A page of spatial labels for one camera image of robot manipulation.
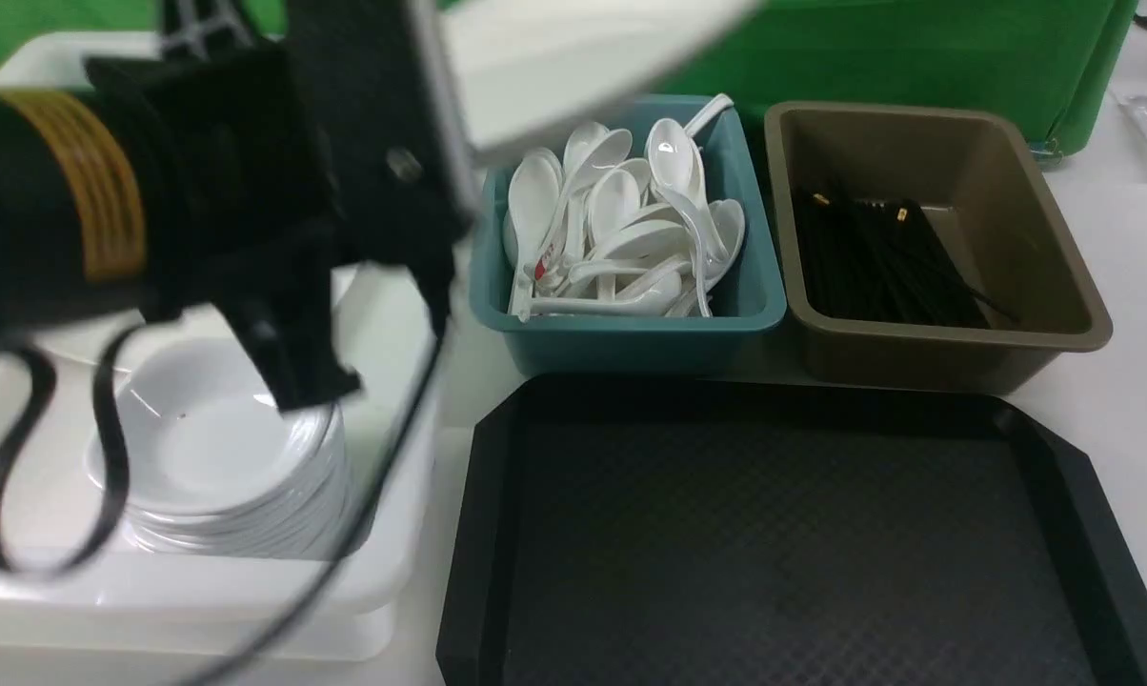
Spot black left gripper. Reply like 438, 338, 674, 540
83, 1, 474, 412

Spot large white square plate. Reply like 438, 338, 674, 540
438, 1, 759, 167

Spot white ceramic soup spoon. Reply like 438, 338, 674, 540
510, 120, 632, 318

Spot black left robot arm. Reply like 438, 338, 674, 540
0, 1, 476, 410

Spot pile of white spoons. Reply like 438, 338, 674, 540
501, 92, 746, 322

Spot stack of white bowls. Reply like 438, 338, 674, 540
116, 338, 354, 559

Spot teal plastic bin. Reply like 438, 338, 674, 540
469, 109, 787, 376

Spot large white plastic tub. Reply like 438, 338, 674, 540
0, 31, 460, 662

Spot black serving tray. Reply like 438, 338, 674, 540
435, 374, 1147, 685

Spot pile of black chopsticks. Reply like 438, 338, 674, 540
791, 184, 1019, 330

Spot brown plastic bin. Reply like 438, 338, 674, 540
764, 103, 1113, 393

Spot green backdrop cloth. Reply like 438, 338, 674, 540
0, 0, 1141, 158

